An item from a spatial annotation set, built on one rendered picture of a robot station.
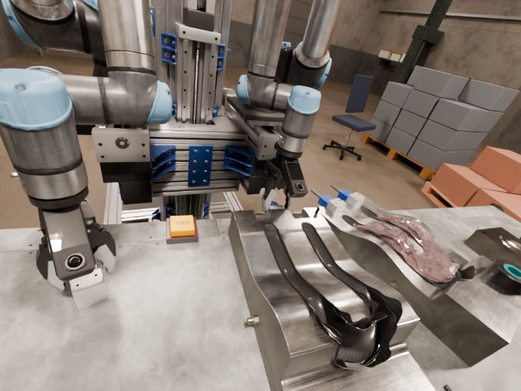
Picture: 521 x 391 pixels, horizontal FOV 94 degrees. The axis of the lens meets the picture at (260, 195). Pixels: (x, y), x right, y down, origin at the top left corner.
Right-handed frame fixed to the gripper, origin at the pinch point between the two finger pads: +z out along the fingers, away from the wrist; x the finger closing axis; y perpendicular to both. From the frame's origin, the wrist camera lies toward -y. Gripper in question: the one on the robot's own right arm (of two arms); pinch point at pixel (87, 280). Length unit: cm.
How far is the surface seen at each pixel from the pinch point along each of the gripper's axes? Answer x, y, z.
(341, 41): -971, 659, -62
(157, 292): -10.7, -5.9, 4.6
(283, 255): -35.9, -15.9, -3.3
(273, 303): -23.4, -25.2, -7.6
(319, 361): -25.2, -35.4, -4.5
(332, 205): -66, -8, -3
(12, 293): 11.4, 7.1, 4.6
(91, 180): -18, 170, 84
